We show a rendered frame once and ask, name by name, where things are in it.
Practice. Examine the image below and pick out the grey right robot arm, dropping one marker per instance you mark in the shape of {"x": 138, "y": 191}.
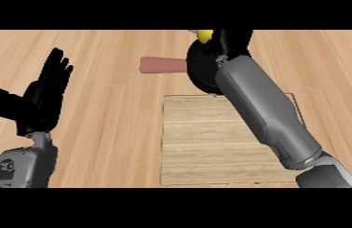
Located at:
{"x": 261, "y": 107}

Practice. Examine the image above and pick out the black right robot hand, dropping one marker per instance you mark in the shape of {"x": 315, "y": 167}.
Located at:
{"x": 234, "y": 42}

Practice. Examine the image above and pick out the yellow lemon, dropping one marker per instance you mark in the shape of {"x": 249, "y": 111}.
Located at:
{"x": 204, "y": 35}

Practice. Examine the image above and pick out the pale wooden tray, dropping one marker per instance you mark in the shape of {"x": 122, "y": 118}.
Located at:
{"x": 206, "y": 141}

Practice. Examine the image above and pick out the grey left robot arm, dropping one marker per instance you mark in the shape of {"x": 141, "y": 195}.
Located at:
{"x": 25, "y": 166}

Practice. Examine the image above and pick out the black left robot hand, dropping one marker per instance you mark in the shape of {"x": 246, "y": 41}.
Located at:
{"x": 42, "y": 104}

